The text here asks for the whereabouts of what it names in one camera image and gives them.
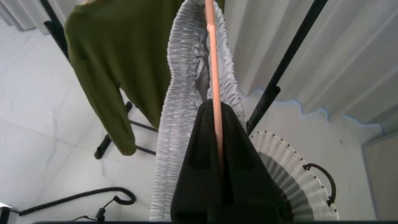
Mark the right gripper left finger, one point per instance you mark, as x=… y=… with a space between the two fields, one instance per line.
x=199 y=174

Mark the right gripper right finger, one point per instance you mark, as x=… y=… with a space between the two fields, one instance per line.
x=248 y=180

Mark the pale grey shorts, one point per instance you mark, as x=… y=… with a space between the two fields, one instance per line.
x=177 y=124

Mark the pink clothes hanger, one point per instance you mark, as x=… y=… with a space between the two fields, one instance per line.
x=214 y=62

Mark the green shirt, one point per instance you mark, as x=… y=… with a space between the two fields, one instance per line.
x=124 y=46

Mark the white laundry basket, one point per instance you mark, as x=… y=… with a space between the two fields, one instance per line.
x=289 y=161

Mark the black clothes rack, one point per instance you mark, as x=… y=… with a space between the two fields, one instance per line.
x=289 y=56

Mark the black power adapter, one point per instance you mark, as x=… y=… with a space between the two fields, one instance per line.
x=4 y=214

